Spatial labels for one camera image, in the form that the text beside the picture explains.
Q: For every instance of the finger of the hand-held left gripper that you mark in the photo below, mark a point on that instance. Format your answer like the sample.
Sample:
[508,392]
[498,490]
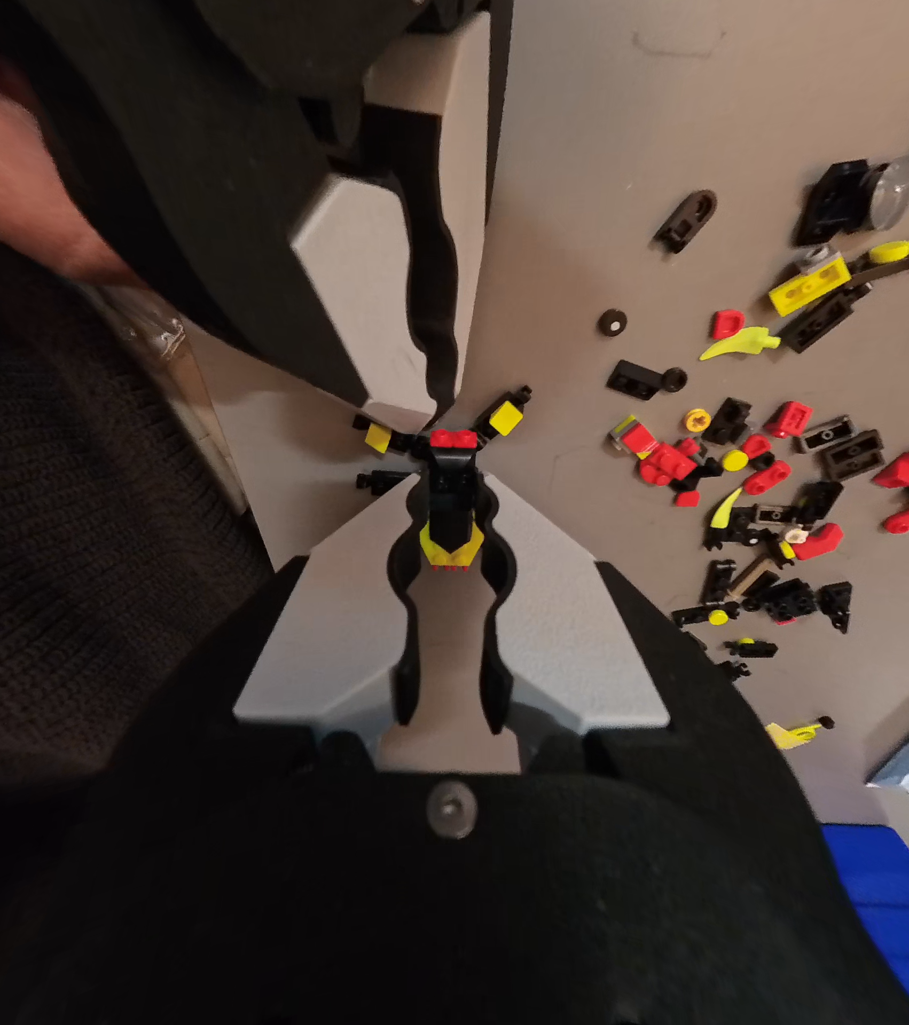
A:
[350,288]
[438,64]

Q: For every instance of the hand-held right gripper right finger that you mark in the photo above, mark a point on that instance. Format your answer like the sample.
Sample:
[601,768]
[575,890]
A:
[575,649]

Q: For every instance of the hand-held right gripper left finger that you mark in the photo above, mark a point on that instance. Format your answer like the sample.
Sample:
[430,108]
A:
[326,640]

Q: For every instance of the black yellow red lego model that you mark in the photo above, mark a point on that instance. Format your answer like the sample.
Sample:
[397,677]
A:
[450,480]

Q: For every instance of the pile of lego pieces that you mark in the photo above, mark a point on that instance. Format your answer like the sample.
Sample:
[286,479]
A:
[667,464]

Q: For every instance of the blue plastic bin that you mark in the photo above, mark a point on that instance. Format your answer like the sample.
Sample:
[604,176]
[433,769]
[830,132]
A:
[895,921]

